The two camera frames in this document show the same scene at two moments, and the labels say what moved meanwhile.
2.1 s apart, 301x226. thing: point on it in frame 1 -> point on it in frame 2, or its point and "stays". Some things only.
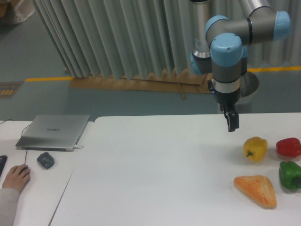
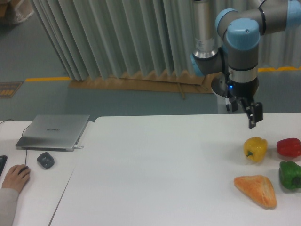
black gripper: (227, 94) -> (242, 91)
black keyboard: (3, 159) stays
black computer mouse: (26, 167) stays
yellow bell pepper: (255, 148) stays
